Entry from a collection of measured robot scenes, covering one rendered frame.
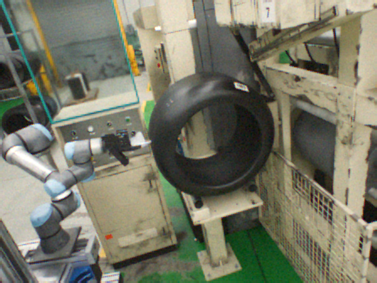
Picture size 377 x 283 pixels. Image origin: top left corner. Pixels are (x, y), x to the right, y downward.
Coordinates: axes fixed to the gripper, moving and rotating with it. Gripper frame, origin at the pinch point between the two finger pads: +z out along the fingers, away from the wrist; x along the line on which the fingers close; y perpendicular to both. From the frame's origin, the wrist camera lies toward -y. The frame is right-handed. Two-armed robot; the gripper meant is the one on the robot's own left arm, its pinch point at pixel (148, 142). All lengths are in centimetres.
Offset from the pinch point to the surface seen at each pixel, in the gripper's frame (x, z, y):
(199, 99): -12.0, 21.7, 20.2
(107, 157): 60, -26, -31
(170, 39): 26, 19, 42
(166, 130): -11.3, 7.2, 8.8
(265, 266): 17, 71, -116
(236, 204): -6, 40, -39
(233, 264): 27, 50, -117
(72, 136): 59, -44, -13
